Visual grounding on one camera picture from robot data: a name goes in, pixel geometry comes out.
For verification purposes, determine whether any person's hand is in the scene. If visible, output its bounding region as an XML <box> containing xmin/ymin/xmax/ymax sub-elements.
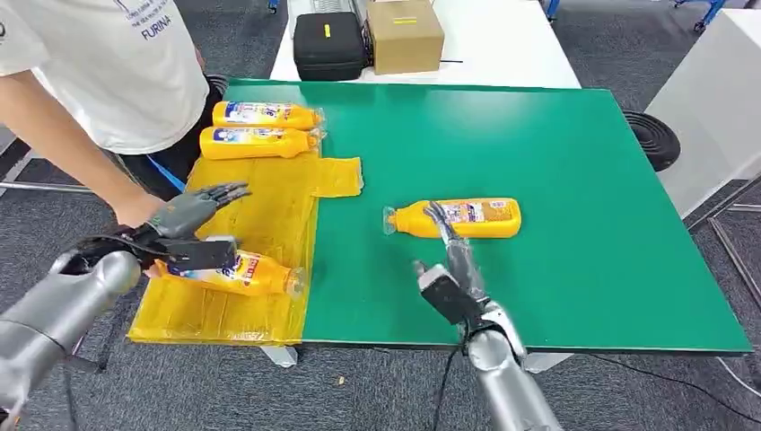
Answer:
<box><xmin>112</xmin><ymin>191</ymin><xmax>166</xmax><ymax>230</ymax></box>

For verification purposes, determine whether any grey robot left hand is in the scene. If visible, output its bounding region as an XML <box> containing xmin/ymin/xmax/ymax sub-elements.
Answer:
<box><xmin>145</xmin><ymin>182</ymin><xmax>252</xmax><ymax>242</ymax></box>

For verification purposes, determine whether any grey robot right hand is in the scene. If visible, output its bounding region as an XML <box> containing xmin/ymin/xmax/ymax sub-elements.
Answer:
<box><xmin>423</xmin><ymin>200</ymin><xmax>490</xmax><ymax>303</ymax></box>

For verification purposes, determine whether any orange drink bottle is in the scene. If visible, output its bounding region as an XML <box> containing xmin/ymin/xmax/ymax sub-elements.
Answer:
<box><xmin>212</xmin><ymin>100</ymin><xmax>325</xmax><ymax>131</ymax></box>
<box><xmin>383</xmin><ymin>198</ymin><xmax>523</xmax><ymax>241</ymax></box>
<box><xmin>198</xmin><ymin>126</ymin><xmax>325</xmax><ymax>161</ymax></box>
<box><xmin>155</xmin><ymin>250</ymin><xmax>305</xmax><ymax>299</ymax></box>

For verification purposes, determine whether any yellow plastic sheet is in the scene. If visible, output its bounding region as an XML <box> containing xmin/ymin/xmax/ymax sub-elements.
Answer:
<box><xmin>127</xmin><ymin>151</ymin><xmax>363</xmax><ymax>347</ymax></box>

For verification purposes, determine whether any green table mat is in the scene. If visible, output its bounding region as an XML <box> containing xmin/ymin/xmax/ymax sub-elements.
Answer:
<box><xmin>223</xmin><ymin>78</ymin><xmax>753</xmax><ymax>353</ymax></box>

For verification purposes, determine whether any person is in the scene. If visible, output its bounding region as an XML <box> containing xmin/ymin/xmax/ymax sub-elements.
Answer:
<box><xmin>0</xmin><ymin>0</ymin><xmax>224</xmax><ymax>230</ymax></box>

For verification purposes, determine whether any white table leg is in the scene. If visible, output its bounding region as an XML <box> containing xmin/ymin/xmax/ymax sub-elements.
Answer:
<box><xmin>259</xmin><ymin>346</ymin><xmax>299</xmax><ymax>369</ymax></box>

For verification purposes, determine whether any black hard case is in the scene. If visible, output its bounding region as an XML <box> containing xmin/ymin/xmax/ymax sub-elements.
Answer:
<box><xmin>293</xmin><ymin>12</ymin><xmax>367</xmax><ymax>83</ymax></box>

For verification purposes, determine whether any white table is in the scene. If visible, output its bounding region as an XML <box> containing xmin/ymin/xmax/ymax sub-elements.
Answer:
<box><xmin>270</xmin><ymin>0</ymin><xmax>582</xmax><ymax>91</ymax></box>

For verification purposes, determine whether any black round ribbed base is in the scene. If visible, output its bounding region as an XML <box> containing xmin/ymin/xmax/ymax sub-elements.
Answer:
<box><xmin>622</xmin><ymin>110</ymin><xmax>682</xmax><ymax>173</ymax></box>

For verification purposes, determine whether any brown cardboard box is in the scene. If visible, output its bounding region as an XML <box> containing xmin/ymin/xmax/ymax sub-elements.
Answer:
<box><xmin>365</xmin><ymin>0</ymin><xmax>446</xmax><ymax>76</ymax></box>

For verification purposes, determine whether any grey ribbed metal case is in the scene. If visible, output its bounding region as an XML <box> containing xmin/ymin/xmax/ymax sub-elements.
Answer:
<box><xmin>309</xmin><ymin>0</ymin><xmax>370</xmax><ymax>14</ymax></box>

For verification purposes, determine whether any white slanted panel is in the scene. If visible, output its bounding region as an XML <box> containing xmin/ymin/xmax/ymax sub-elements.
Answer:
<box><xmin>644</xmin><ymin>8</ymin><xmax>761</xmax><ymax>220</ymax></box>

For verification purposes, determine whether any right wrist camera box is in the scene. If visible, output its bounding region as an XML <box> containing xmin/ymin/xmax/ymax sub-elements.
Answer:
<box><xmin>414</xmin><ymin>260</ymin><xmax>484</xmax><ymax>327</ymax></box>

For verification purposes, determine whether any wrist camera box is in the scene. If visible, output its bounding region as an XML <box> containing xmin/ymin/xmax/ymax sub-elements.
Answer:
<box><xmin>157</xmin><ymin>236</ymin><xmax>239</xmax><ymax>274</ymax></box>
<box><xmin>414</xmin><ymin>260</ymin><xmax>484</xmax><ymax>327</ymax></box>

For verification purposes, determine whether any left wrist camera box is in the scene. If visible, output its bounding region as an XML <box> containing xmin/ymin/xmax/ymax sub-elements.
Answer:
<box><xmin>157</xmin><ymin>236</ymin><xmax>239</xmax><ymax>274</ymax></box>

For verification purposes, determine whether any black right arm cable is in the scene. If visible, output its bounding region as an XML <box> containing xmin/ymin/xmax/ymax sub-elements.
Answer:
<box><xmin>431</xmin><ymin>345</ymin><xmax>471</xmax><ymax>431</ymax></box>

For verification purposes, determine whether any black floor cable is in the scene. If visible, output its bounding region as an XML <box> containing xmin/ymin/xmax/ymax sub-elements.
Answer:
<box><xmin>585</xmin><ymin>355</ymin><xmax>761</xmax><ymax>425</ymax></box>

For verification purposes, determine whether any grey metal floor frame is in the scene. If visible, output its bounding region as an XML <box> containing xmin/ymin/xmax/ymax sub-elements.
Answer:
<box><xmin>683</xmin><ymin>172</ymin><xmax>761</xmax><ymax>312</ymax></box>

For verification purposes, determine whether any blue metal frame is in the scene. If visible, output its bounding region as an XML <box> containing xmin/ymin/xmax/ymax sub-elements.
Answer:
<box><xmin>540</xmin><ymin>0</ymin><xmax>728</xmax><ymax>34</ymax></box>

